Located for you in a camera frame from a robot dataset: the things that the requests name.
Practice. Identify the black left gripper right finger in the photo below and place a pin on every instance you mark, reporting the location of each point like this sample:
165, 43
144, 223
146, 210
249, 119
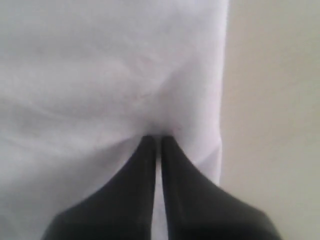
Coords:
197, 209

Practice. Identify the white t-shirt red lettering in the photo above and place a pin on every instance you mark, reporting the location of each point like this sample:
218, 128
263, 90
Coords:
81, 81

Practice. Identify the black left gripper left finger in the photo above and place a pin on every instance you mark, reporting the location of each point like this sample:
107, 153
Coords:
121, 210

